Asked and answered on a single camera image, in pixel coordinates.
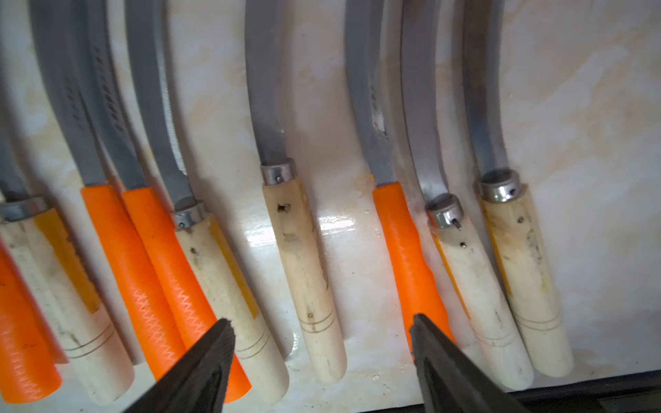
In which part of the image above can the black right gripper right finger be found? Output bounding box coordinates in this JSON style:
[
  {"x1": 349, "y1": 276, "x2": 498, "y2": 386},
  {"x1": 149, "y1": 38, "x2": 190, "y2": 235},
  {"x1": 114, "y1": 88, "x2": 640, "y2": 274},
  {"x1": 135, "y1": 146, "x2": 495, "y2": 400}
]
[{"x1": 410, "y1": 314, "x2": 528, "y2": 413}]

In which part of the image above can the orange handle sickle leftmost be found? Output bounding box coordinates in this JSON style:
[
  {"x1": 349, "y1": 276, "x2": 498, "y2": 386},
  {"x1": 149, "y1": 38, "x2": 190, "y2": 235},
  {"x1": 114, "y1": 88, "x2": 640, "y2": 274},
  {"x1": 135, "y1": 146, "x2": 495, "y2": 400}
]
[{"x1": 1, "y1": 251, "x2": 62, "y2": 404}]

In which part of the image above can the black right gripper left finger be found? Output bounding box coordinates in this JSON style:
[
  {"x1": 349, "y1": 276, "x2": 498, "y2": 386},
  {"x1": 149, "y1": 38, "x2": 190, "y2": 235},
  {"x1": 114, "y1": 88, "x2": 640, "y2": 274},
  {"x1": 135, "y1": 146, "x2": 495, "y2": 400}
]
[{"x1": 126, "y1": 318, "x2": 236, "y2": 413}]

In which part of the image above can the orange handle sickle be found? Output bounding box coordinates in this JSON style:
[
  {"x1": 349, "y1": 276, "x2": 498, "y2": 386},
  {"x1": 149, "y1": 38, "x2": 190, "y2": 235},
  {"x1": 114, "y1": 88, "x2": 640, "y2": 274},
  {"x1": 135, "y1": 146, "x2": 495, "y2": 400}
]
[
  {"x1": 344, "y1": 1, "x2": 456, "y2": 344},
  {"x1": 1, "y1": 251, "x2": 62, "y2": 404},
  {"x1": 29, "y1": 1, "x2": 186, "y2": 380},
  {"x1": 66, "y1": 0, "x2": 253, "y2": 404}
]

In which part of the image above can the wooden handle sickle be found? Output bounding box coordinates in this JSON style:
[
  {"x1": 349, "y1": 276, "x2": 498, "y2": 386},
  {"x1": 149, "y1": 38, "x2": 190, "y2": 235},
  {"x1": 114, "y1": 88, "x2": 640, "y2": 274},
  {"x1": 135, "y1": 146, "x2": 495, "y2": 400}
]
[
  {"x1": 244, "y1": 1, "x2": 348, "y2": 385},
  {"x1": 400, "y1": 1, "x2": 535, "y2": 391},
  {"x1": 461, "y1": 1, "x2": 574, "y2": 377},
  {"x1": 125, "y1": 1, "x2": 289, "y2": 404},
  {"x1": 1, "y1": 126, "x2": 134, "y2": 406}
]

